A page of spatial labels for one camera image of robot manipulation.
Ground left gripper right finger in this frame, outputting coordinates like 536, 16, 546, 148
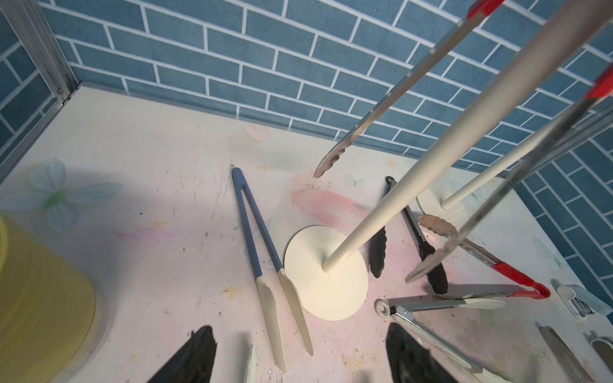
386, 322, 458, 383

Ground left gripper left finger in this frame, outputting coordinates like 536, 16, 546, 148
148, 326, 217, 383

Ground steel tongs cream tips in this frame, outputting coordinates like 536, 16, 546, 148
375, 296, 507, 382

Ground black steel tongs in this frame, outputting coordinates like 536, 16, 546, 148
367, 176, 450, 295

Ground cream utensil rack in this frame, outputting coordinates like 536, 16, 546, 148
285, 1, 612, 321
417, 115, 564, 227

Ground blue cream tongs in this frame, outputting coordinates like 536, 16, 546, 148
231, 166, 315, 374

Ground red handled steel tongs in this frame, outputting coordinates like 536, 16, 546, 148
314, 1, 612, 273

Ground steel tongs white tips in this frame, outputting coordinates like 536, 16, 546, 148
244, 344, 257, 383

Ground yellow cup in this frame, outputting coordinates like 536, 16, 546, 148
1, 216, 96, 382

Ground small white clip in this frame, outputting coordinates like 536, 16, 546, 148
556, 285, 612, 322

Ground small grey clip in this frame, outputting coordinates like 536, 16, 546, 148
590, 337, 613, 370

